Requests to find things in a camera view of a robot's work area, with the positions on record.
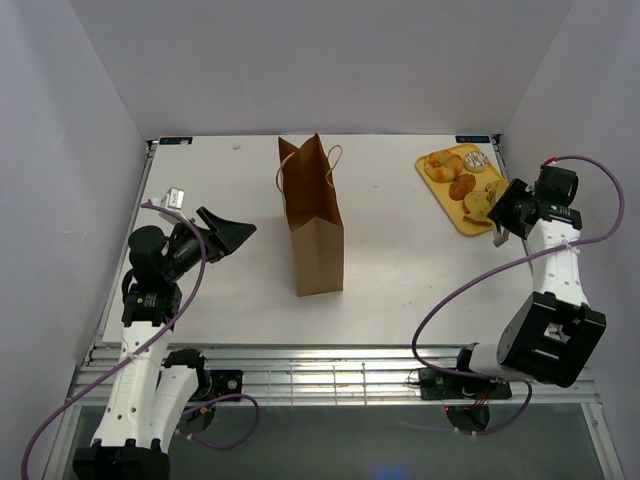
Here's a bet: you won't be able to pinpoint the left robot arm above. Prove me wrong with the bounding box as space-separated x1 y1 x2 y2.
72 207 256 479

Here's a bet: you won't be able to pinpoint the metal tongs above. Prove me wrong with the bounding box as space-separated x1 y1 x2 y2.
493 224 510 248

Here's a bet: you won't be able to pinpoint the herb bread slice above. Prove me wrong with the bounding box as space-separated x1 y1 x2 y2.
485 180 509 202
463 191 494 227

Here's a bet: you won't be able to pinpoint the left corner label sticker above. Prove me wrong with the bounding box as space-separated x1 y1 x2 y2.
159 137 193 146

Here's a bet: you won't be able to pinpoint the yellow tray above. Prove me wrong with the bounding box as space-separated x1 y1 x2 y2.
415 143 509 236

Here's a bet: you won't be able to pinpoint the purple cable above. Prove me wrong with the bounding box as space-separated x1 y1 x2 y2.
399 155 626 435
20 200 260 480

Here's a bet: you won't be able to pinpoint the white frosted donut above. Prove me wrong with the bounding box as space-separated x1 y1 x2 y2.
464 150 489 173

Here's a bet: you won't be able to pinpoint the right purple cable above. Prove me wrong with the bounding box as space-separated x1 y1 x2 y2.
399 155 626 435

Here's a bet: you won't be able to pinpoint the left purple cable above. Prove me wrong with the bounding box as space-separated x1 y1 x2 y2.
20 200 260 480

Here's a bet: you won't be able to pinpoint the right corner label sticker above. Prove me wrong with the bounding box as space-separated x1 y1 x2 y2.
455 135 491 144

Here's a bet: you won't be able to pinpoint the twisted golden bread roll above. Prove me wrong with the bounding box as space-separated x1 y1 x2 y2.
424 150 464 183

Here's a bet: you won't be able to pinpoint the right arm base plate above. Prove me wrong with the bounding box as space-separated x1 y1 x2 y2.
417 368 512 400

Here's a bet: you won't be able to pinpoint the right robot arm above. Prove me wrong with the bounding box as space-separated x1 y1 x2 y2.
451 165 606 397

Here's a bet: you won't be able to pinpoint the corner label sticker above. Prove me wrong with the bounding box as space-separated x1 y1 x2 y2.
455 135 491 144
159 137 193 146

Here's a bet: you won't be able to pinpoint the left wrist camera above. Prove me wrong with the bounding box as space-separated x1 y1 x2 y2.
161 187 185 210

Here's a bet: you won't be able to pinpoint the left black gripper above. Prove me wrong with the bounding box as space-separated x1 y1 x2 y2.
163 207 256 282

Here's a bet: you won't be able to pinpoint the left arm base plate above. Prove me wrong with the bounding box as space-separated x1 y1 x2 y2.
198 370 244 401

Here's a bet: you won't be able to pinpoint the brown paper bag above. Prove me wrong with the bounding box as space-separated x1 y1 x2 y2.
275 135 345 297

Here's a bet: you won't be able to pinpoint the small brown round bun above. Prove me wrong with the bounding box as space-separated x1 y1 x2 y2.
448 174 476 201

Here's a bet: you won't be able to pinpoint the aluminium frame rail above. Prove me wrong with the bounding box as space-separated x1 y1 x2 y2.
68 347 601 407

